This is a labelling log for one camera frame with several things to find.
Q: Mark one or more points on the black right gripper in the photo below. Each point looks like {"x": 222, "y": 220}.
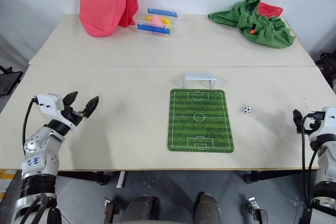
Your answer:
{"x": 309, "y": 126}

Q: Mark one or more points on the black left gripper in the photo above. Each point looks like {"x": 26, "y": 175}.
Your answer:
{"x": 72, "y": 116}

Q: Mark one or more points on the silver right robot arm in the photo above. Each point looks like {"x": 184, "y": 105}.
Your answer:
{"x": 325, "y": 161}

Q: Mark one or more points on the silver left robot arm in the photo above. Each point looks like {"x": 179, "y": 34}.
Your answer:
{"x": 39, "y": 145}

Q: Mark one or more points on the small soccer ball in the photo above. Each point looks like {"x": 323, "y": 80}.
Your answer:
{"x": 247, "y": 110}

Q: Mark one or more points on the green soccer field mat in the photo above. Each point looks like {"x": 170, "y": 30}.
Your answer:
{"x": 200, "y": 121}

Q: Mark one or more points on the black table foot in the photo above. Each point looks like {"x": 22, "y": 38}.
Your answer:
{"x": 275, "y": 175}
{"x": 86, "y": 176}

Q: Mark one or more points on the black equipment stand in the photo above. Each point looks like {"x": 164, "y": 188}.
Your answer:
{"x": 326, "y": 64}

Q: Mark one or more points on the black mesh chair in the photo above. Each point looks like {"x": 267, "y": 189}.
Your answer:
{"x": 8, "y": 81}

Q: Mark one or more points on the white table leg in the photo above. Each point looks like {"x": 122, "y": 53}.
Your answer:
{"x": 120, "y": 179}

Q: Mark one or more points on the crumpled green cloth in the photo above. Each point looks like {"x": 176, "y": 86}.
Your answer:
{"x": 265, "y": 30}

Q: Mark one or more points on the small orange item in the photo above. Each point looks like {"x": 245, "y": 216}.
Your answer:
{"x": 252, "y": 31}

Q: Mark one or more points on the red cloth bag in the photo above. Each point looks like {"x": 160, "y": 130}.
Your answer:
{"x": 102, "y": 6}

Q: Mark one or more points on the white miniature goal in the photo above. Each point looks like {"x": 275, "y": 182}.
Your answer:
{"x": 199, "y": 77}

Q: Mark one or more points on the clear box with blue clips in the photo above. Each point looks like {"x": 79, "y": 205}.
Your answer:
{"x": 157, "y": 28}

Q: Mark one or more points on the pink toy peach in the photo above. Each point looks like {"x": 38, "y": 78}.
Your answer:
{"x": 156, "y": 20}

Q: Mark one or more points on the red patterned pouch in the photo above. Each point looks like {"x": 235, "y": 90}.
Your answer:
{"x": 270, "y": 9}

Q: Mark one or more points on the yellow toy banana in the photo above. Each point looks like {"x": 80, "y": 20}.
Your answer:
{"x": 168, "y": 21}

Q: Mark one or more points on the dark rounded shape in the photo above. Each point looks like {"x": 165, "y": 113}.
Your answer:
{"x": 206, "y": 208}
{"x": 141, "y": 209}

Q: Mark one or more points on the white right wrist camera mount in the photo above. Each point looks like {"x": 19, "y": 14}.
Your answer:
{"x": 328, "y": 127}

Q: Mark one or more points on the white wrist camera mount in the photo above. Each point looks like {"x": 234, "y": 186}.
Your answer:
{"x": 48, "y": 102}
{"x": 328, "y": 127}

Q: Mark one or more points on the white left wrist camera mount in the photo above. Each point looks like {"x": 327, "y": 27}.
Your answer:
{"x": 48, "y": 102}

